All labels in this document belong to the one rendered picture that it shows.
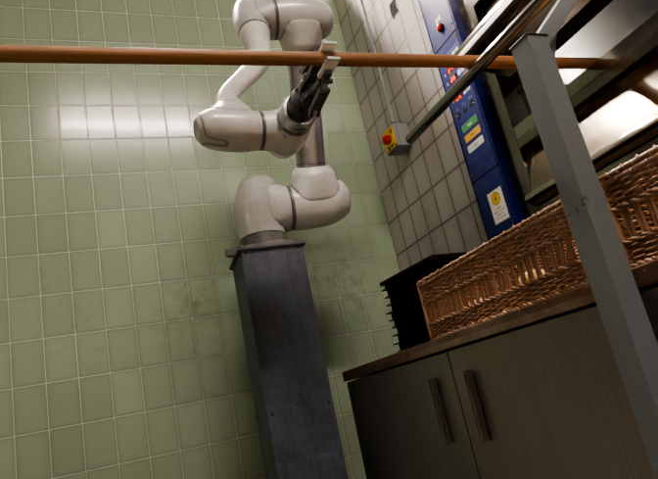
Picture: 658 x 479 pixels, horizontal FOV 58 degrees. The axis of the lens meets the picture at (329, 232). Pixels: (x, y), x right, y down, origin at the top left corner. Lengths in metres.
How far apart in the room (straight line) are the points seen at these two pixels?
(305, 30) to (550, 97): 1.19
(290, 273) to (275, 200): 0.26
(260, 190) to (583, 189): 1.25
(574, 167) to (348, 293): 1.66
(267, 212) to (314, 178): 0.19
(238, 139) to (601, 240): 0.92
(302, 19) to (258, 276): 0.83
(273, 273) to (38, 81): 1.29
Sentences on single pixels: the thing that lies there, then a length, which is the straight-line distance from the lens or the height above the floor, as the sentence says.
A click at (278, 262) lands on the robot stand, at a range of 1.85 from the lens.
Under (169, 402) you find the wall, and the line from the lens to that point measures 2.22.
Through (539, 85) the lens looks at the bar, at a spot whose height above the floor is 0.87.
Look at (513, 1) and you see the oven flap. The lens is 1.74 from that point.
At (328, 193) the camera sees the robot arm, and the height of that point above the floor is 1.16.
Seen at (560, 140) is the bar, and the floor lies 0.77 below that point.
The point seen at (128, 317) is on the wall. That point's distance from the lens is 2.25.
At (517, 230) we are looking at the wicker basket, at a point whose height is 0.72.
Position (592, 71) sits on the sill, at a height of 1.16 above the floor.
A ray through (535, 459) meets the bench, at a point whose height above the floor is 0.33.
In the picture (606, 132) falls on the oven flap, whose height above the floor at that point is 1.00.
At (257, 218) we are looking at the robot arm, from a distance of 1.90.
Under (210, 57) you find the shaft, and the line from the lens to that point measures 1.23.
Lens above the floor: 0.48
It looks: 16 degrees up
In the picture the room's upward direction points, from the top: 12 degrees counter-clockwise
